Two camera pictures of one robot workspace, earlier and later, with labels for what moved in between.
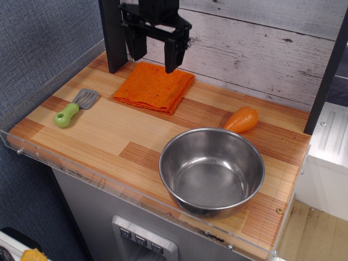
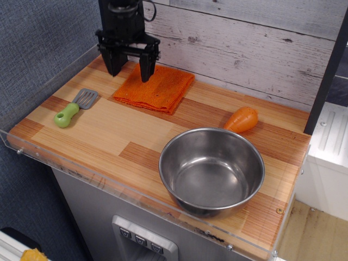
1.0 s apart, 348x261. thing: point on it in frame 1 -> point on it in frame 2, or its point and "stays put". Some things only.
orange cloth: (149, 86) stays put
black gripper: (160, 18) -> (122, 25)
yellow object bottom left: (33, 255) stays put
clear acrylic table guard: (224, 164) stays put
